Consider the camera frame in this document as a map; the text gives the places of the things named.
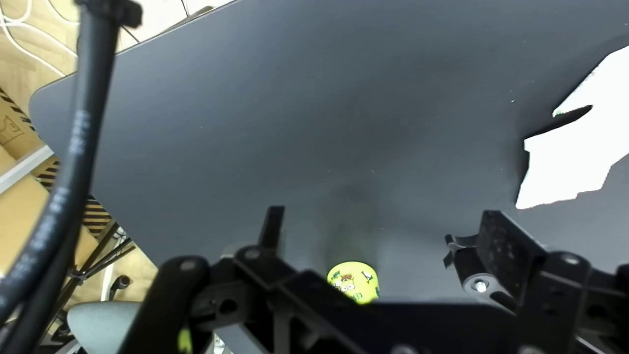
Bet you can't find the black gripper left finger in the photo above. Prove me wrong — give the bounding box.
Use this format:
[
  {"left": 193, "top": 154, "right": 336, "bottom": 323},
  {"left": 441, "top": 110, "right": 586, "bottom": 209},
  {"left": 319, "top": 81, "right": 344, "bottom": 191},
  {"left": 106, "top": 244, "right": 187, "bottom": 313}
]
[{"left": 124, "top": 205, "right": 370, "bottom": 354}]

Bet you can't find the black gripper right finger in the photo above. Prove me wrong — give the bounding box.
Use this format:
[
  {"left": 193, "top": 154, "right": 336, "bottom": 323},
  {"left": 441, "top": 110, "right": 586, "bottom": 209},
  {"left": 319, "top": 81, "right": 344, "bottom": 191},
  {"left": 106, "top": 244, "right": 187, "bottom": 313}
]
[{"left": 443, "top": 209, "right": 629, "bottom": 354}]

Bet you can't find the white towel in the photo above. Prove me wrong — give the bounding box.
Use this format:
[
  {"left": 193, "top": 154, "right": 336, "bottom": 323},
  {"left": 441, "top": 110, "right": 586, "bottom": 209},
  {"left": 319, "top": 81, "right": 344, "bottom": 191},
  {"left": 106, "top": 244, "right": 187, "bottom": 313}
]
[{"left": 515, "top": 43, "right": 629, "bottom": 213}]

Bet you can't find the yellow-green mug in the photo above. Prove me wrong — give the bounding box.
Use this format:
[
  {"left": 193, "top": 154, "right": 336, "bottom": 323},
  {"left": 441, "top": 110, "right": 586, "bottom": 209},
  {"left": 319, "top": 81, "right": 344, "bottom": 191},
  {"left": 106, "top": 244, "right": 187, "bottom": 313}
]
[{"left": 325, "top": 260, "right": 382, "bottom": 307}]

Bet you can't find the black tripod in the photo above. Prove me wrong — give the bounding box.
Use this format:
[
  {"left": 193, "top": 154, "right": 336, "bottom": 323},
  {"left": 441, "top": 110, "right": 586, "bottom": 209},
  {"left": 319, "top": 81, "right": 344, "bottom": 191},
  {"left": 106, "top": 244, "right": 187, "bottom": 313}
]
[{"left": 61, "top": 220, "right": 138, "bottom": 293}]

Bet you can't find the grey office chair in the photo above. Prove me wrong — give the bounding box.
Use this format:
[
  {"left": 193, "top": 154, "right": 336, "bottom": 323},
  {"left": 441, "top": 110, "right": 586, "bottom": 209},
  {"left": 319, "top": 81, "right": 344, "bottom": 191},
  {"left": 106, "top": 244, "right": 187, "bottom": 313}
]
[{"left": 65, "top": 299, "right": 163, "bottom": 354}]

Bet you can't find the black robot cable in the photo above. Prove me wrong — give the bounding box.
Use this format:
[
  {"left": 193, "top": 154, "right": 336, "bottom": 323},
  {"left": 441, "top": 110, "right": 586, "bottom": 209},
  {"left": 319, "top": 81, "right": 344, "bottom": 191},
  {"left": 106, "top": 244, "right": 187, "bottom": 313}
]
[{"left": 0, "top": 0, "right": 144, "bottom": 354}]

